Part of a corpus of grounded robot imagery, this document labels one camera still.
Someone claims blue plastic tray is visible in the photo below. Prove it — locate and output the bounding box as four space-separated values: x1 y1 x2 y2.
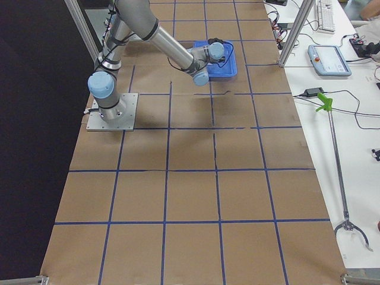
192 38 238 81

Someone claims green handled reach grabber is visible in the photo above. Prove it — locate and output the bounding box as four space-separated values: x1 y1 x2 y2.
316 92 373 252

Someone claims white keyboard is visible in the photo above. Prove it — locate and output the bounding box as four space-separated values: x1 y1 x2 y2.
316 0 335 34

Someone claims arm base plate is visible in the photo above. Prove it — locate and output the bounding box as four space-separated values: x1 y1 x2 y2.
86 93 138 131

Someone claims teach pendant tablet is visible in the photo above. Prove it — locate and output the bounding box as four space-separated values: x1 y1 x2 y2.
308 45 352 77

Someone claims black power adapter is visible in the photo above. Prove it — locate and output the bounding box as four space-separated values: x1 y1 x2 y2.
302 87 324 97

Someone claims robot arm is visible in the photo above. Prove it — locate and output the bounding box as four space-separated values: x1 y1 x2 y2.
87 1 224 123

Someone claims aluminium frame post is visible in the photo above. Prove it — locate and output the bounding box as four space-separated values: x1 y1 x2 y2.
278 0 315 68

